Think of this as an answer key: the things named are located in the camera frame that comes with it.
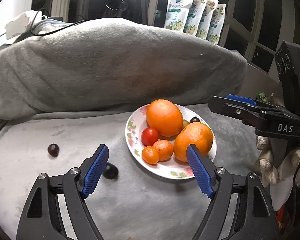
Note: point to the grey back pillow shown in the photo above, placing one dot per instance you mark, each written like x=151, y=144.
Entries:
x=111, y=65

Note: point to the floral white plate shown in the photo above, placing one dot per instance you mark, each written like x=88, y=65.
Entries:
x=172, y=168

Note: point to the small orange kumquat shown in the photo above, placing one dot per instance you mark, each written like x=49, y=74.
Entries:
x=150, y=155

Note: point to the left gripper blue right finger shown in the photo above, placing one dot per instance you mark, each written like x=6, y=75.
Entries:
x=216, y=183

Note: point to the tan loquat fruit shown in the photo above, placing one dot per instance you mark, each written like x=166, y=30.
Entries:
x=185, y=123

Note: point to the large smooth orange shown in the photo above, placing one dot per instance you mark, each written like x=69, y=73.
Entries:
x=165, y=117

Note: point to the black tripod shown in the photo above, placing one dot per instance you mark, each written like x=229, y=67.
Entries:
x=120, y=6

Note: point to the small mandarin orange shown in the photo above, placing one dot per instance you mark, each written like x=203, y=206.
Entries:
x=164, y=148

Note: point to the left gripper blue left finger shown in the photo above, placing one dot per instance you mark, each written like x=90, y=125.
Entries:
x=78, y=184

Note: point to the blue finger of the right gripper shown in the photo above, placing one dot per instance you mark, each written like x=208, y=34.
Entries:
x=245, y=110
x=241, y=99

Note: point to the right hand white glove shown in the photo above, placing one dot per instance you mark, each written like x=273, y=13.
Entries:
x=279, y=179

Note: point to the large spotted orange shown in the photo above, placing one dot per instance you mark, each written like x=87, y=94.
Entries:
x=194, y=133

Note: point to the dark cherry by plate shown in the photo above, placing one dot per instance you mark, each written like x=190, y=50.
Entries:
x=110, y=171

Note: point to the red cherry tomato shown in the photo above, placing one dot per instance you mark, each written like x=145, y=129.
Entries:
x=149, y=136

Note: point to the grey seat cushion blanket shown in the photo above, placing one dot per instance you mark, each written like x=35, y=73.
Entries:
x=137, y=204

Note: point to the dark cherry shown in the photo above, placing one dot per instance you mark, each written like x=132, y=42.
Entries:
x=110, y=171
x=194, y=119
x=53, y=150

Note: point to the detergent refill pouch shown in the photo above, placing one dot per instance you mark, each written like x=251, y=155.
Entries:
x=204, y=24
x=176, y=14
x=195, y=14
x=216, y=24

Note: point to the white power adapter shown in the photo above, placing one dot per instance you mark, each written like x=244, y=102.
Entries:
x=22, y=23

